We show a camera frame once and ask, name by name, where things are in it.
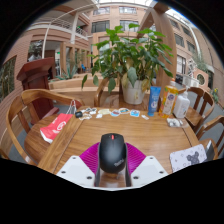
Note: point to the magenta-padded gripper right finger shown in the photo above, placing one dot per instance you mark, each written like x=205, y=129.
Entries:
x=136, y=160

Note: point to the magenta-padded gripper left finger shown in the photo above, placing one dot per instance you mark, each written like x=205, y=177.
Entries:
x=88, y=160

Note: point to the black computer mouse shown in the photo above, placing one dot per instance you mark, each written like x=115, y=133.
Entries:
x=112, y=153

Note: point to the white grey printed mouse pad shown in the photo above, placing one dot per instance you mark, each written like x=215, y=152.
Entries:
x=186, y=158

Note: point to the small white sticker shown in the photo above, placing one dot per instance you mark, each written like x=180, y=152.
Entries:
x=99, y=116
x=145, y=117

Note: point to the small black key fob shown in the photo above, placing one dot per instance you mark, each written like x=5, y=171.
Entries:
x=78, y=114

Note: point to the light blue sticker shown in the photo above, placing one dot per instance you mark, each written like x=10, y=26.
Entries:
x=134, y=113

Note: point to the red paper bag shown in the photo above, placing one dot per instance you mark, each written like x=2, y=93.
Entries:
x=55, y=126

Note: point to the cream sticker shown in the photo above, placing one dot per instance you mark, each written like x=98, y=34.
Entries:
x=104, y=111

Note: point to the oval blue sticker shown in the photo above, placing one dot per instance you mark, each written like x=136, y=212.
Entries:
x=124, y=110

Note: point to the blue red sticker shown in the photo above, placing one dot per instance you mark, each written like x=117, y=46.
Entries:
x=115, y=113

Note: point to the clear plastic wrapper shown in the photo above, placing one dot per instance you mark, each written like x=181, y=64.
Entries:
x=176, y=122

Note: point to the blue squeeze tube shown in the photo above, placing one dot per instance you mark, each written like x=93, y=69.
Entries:
x=154, y=100

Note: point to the wooden armchair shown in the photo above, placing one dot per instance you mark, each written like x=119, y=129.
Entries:
x=196, y=115
x=211, y=123
x=36, y=95
x=100, y=93

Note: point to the yellow liquid bottle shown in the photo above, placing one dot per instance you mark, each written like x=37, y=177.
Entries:
x=168, y=100

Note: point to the white pump bottle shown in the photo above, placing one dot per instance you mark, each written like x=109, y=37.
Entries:
x=181, y=105

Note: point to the black notebook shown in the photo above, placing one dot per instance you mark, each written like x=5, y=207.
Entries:
x=210, y=151

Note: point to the spiky agave plant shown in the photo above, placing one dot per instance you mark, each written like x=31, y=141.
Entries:
x=68, y=71

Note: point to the dark red wooden lectern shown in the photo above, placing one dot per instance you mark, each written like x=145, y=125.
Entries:
x=36, y=80

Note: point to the green plant in white pot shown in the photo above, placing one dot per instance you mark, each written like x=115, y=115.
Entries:
x=133, y=60

